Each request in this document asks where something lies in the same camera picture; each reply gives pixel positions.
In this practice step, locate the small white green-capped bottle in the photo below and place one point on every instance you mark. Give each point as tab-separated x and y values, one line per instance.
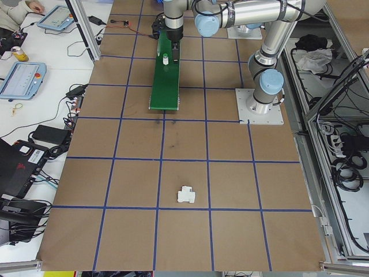
165	59

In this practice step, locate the beige sleeved forearm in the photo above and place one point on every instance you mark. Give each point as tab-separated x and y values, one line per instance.
11	13

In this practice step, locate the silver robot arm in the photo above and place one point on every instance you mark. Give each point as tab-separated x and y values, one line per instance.
242	28
274	43

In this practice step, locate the bare hand of beige sleeve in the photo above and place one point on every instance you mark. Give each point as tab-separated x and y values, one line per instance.
35	5

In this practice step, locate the green conveyor belt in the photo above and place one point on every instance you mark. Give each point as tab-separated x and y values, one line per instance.
165	83

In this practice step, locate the small black power adapter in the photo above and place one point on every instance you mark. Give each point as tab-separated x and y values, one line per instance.
96	19

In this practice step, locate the red and white connector hub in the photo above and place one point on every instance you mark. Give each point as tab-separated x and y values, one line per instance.
76	104

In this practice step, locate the light blue teach pendant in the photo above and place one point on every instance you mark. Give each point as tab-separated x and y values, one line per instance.
54	18
21	80

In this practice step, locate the black cloth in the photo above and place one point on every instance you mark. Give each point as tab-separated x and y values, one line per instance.
311	41

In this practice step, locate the white cloth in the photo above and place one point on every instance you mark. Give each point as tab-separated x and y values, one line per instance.
314	60

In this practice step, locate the large black power adapter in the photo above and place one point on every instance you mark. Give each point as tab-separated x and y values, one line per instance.
50	134

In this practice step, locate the yellow drink can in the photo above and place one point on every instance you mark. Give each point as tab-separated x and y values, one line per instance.
19	54

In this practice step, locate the black case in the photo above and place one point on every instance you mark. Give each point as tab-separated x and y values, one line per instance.
11	40

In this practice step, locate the yellow rubber band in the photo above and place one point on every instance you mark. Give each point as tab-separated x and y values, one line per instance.
13	110

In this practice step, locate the white power strip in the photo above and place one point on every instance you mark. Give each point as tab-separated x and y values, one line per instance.
336	144

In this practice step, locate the black adapter block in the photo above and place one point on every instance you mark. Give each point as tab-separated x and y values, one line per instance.
350	142

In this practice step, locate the black laptop with red logo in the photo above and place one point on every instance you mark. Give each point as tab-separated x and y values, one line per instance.
15	170

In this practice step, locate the black docking device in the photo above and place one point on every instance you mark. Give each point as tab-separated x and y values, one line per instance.
20	213

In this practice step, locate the aluminium extrusion bar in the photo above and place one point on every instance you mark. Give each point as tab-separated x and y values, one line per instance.
20	265
346	267

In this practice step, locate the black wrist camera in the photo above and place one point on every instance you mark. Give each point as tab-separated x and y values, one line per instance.
157	27

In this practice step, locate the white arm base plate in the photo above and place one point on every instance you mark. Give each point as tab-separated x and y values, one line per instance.
245	34
274	118

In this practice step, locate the aluminium extrusion post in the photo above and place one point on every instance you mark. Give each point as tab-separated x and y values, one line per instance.
85	29

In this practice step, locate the V-shaped metal bar frame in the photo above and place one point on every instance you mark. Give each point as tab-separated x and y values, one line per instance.
310	173

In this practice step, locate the small metal bracket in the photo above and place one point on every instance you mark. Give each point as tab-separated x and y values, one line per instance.
324	225

